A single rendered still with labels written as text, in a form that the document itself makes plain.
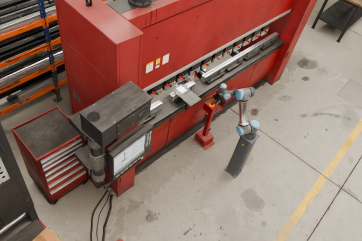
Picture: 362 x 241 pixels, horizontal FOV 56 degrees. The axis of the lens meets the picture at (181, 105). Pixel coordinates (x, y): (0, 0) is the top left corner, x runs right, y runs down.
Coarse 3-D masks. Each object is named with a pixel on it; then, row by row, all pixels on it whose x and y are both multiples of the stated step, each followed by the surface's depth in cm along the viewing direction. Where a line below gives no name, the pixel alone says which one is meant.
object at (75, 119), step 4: (72, 116) 266; (76, 116) 266; (68, 120) 268; (72, 120) 263; (76, 120) 263; (80, 120) 264; (72, 124) 265; (76, 124) 261; (80, 124) 261; (76, 128) 261; (80, 128) 259; (80, 132) 259; (84, 132) 257; (84, 136) 256
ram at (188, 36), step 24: (216, 0) 334; (240, 0) 368; (264, 0) 411; (288, 0) 462; (168, 24) 303; (192, 24) 331; (216, 24) 363; (240, 24) 404; (144, 48) 300; (168, 48) 326; (192, 48) 359; (216, 48) 398; (144, 72) 322; (168, 72) 353
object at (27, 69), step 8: (32, 56) 444; (40, 56) 444; (56, 56) 444; (16, 64) 433; (24, 64) 431; (32, 64) 433; (40, 64) 432; (48, 64) 442; (0, 72) 421; (8, 72) 418; (16, 72) 420; (24, 72) 420; (32, 72) 429; (0, 80) 403; (8, 80) 409
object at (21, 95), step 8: (64, 64) 491; (48, 72) 475; (64, 72) 476; (16, 80) 459; (32, 80) 461; (40, 80) 467; (48, 80) 461; (16, 88) 448; (24, 88) 453; (32, 88) 447; (40, 88) 456; (0, 96) 436; (16, 96) 440; (24, 96) 443
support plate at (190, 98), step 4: (188, 88) 405; (176, 92) 398; (188, 92) 401; (192, 92) 402; (180, 96) 394; (184, 96) 395; (188, 96) 396; (192, 96) 397; (196, 96) 398; (184, 100) 391; (188, 100) 392; (192, 100) 393; (196, 100) 394; (192, 104) 388
